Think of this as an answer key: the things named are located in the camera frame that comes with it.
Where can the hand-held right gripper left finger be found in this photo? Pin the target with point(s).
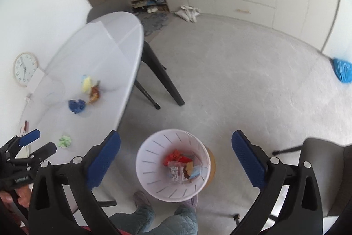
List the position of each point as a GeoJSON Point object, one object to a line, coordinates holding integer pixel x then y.
{"type": "Point", "coordinates": [104, 160]}

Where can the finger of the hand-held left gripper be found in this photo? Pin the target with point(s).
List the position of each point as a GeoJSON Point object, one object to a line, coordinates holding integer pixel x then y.
{"type": "Point", "coordinates": [44, 151]}
{"type": "Point", "coordinates": [29, 137]}

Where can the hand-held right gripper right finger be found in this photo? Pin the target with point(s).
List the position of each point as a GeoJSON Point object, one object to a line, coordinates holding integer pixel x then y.
{"type": "Point", "coordinates": [247, 160]}

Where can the white slotted waste bin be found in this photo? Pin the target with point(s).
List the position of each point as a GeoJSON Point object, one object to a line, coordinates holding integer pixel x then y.
{"type": "Point", "coordinates": [154, 152]}

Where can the blue printed carton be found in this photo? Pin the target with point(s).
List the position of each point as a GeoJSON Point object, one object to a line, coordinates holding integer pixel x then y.
{"type": "Point", "coordinates": [196, 171]}

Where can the red and brown paper bag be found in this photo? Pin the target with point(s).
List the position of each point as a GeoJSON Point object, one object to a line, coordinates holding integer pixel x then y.
{"type": "Point", "coordinates": [188, 169]}

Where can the red wrapper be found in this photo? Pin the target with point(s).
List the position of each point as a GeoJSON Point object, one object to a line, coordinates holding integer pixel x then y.
{"type": "Point", "coordinates": [173, 157]}

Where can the black and white wrapper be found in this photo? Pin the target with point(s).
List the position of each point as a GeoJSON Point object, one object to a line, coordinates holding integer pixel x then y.
{"type": "Point", "coordinates": [174, 173]}

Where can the person's left hand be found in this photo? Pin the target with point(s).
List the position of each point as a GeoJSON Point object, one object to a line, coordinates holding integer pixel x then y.
{"type": "Point", "coordinates": [23, 196]}

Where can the small red box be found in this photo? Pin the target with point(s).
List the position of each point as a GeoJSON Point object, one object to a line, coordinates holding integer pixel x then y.
{"type": "Point", "coordinates": [26, 127]}

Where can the green crumpled paper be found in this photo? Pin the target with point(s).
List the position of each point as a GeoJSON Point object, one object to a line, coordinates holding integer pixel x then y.
{"type": "Point", "coordinates": [65, 141]}

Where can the round wooden stool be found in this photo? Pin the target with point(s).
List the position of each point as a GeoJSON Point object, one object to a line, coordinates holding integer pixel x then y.
{"type": "Point", "coordinates": [212, 166]}

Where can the black table leg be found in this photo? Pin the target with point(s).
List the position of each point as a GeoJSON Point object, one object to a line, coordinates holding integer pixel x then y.
{"type": "Point", "coordinates": [162, 72]}
{"type": "Point", "coordinates": [106, 203]}

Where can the purple slipper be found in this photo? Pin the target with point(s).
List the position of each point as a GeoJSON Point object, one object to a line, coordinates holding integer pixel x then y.
{"type": "Point", "coordinates": [141, 199]}
{"type": "Point", "coordinates": [191, 202]}

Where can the blue crumpled wrapper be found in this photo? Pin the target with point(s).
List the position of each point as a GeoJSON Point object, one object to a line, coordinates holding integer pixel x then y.
{"type": "Point", "coordinates": [75, 106]}

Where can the white blank card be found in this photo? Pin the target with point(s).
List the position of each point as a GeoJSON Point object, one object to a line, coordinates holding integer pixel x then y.
{"type": "Point", "coordinates": [37, 80]}

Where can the person's left leg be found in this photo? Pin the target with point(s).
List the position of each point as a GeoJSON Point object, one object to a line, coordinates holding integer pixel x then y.
{"type": "Point", "coordinates": [137, 220]}

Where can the person's leg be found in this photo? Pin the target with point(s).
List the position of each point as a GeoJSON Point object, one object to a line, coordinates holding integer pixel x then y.
{"type": "Point", "coordinates": [176, 221]}
{"type": "Point", "coordinates": [137, 220]}

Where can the brown snack wrapper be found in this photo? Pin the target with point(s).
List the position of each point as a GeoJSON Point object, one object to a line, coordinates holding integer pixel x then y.
{"type": "Point", "coordinates": [94, 93]}

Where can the yellow and silver wrapper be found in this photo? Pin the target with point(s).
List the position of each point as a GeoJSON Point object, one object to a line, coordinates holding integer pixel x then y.
{"type": "Point", "coordinates": [86, 83]}

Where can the person's right leg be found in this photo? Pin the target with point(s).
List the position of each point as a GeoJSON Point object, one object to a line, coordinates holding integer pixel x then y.
{"type": "Point", "coordinates": [176, 221]}

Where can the blue plastic bag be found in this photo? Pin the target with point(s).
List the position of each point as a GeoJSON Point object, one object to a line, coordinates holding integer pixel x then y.
{"type": "Point", "coordinates": [342, 69]}

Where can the blue patterned rug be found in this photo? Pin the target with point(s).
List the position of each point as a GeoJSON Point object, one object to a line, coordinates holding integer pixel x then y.
{"type": "Point", "coordinates": [154, 23]}

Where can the white cloth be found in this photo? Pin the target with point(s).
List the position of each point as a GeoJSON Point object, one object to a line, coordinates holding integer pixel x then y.
{"type": "Point", "coordinates": [188, 13]}

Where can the row of shoes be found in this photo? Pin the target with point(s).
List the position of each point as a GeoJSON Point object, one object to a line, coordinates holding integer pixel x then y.
{"type": "Point", "coordinates": [148, 5]}

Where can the white round wall clock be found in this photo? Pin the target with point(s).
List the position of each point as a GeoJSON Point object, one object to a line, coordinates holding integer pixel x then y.
{"type": "Point", "coordinates": [24, 69]}

